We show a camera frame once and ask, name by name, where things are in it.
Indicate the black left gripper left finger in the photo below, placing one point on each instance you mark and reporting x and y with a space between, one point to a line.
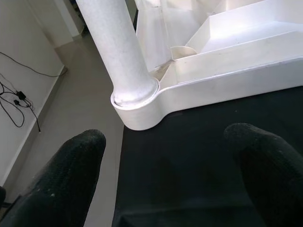
61 184

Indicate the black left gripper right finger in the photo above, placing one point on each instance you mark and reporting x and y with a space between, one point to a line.
272 175

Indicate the white plastic table leg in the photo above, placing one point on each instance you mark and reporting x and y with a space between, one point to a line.
118 47

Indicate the white plastic children table top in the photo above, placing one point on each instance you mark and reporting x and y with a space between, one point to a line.
225 78

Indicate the black tablecloth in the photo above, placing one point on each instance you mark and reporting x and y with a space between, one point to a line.
177 165

